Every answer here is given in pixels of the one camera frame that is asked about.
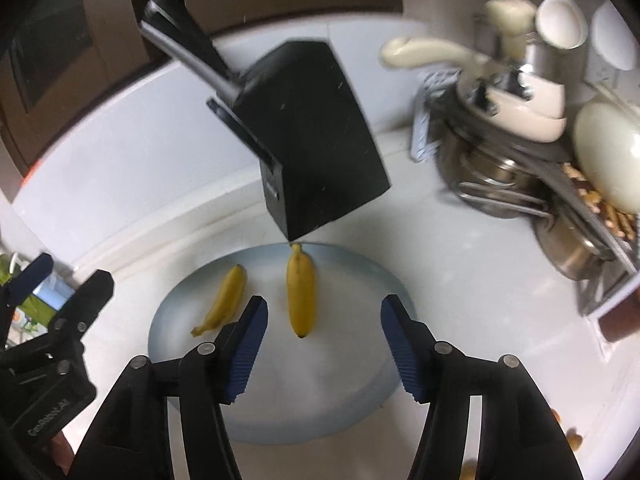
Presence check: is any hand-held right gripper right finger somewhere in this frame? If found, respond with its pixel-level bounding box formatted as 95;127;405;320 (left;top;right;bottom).
380;295;586;480

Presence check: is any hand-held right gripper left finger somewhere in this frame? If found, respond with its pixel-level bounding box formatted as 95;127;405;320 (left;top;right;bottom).
67;296;269;480

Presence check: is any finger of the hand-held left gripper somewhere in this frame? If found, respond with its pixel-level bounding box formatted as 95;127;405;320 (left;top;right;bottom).
20;269;115;376
0;253;55;353

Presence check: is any light blue plate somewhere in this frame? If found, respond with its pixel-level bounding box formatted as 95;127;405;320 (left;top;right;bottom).
148;242;417;445

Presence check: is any green packet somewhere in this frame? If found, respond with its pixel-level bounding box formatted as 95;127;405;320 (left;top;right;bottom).
20;294;65;322

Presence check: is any small yellow banana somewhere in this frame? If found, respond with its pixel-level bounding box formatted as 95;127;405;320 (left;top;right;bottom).
191;264;247;338

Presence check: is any large yellow banana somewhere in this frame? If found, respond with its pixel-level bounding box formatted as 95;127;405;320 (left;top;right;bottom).
286;242;317;339

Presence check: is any dark wooden cabinet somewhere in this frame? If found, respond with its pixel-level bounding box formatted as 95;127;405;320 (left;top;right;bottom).
0;0;403;186

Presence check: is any white metal kitchen rack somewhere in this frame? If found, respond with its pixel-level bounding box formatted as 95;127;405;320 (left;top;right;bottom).
410;67;640;356

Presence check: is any black knife block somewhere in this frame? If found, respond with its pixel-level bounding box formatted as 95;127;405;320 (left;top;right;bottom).
207;40;391;241

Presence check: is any wooden trivet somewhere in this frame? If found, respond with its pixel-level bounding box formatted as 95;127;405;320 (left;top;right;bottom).
560;162;640;241

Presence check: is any cream saucepan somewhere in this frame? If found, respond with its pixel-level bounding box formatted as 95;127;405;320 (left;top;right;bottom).
380;36;568;143

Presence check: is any cream ceramic pot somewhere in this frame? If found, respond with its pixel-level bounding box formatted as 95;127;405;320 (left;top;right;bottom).
572;102;640;211

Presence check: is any white ladle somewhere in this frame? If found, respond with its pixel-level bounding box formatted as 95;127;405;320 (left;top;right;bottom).
536;0;590;48

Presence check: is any white rice spoon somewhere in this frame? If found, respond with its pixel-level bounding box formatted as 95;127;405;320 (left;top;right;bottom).
592;0;640;71

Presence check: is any steel pot with long handle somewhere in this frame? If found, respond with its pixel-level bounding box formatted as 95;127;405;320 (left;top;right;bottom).
435;110;556;218

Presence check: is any silver handled knife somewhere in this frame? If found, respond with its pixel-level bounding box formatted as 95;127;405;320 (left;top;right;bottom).
139;21;245;103

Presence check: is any steel pot with cream handle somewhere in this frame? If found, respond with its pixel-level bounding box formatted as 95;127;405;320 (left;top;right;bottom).
486;0;596;86

